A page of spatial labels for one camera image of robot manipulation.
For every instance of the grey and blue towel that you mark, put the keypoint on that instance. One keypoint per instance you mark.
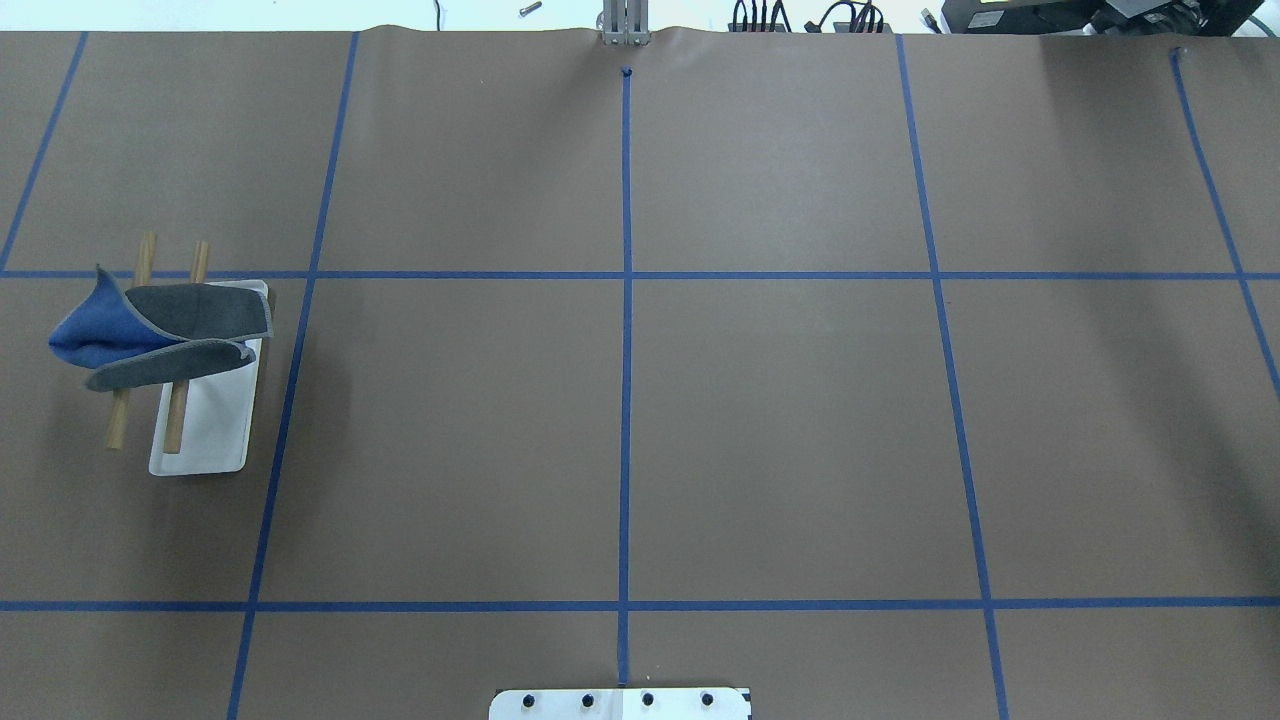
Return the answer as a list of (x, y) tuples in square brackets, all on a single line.
[(107, 335)]

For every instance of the white towel rack base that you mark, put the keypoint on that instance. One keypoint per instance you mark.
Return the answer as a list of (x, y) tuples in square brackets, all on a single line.
[(215, 420)]

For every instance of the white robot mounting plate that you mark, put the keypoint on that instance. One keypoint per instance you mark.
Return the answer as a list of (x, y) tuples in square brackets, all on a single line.
[(623, 703)]

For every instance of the black equipment box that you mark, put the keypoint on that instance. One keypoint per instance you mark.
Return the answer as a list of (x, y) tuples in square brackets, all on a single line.
[(1110, 18)]

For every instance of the aluminium frame post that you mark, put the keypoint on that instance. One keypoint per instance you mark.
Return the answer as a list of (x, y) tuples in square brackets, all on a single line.
[(625, 23)]

